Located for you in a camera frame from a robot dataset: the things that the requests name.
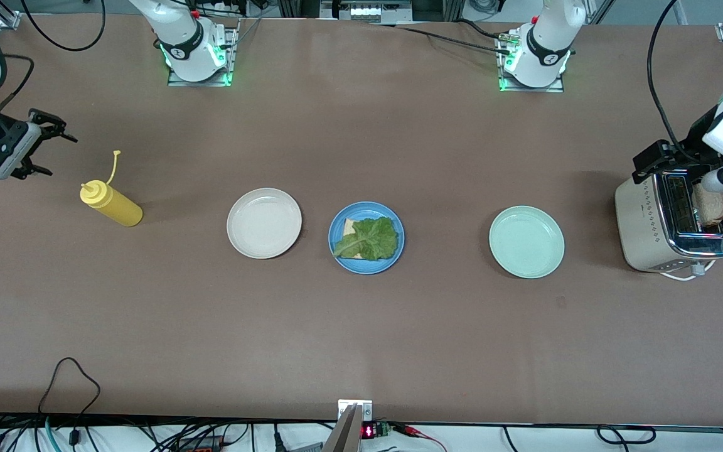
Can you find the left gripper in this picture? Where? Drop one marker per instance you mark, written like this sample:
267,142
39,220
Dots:
693,139

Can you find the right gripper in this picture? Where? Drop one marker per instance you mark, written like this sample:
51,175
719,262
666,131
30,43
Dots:
1,139

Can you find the bread slice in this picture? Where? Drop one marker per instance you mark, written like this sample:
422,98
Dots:
713,207
350,226

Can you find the yellow squeeze bottle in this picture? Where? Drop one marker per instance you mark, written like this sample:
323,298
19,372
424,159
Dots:
113,207

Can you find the green lettuce leaf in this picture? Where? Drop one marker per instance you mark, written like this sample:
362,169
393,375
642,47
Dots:
374,238

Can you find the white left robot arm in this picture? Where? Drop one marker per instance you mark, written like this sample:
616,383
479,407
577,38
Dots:
546,50

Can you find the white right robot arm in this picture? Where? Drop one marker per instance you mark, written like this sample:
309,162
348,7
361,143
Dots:
189,44

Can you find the pale green round plate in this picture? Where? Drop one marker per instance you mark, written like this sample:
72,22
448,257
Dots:
526,242

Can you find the off-white round plate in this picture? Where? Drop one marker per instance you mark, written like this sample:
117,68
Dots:
264,223

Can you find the blue round plate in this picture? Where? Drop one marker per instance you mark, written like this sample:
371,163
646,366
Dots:
368,269

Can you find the beige chrome toaster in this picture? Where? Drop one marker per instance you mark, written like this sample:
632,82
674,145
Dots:
644,220

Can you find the grey device with lights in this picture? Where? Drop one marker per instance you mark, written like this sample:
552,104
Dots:
368,11

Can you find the black orange box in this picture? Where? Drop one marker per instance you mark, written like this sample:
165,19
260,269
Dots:
201,443

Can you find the red clip lead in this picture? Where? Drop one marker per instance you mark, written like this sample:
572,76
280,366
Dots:
421,433

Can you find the red display module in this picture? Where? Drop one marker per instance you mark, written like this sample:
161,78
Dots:
371,431

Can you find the grey angled bar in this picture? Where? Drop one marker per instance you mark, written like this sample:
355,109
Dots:
342,433

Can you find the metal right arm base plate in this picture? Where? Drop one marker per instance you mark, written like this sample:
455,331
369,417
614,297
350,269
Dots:
179,82

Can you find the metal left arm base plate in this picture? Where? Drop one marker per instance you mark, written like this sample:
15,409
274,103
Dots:
512,88

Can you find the small metal bracket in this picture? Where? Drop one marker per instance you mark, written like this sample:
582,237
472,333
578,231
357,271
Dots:
346,405

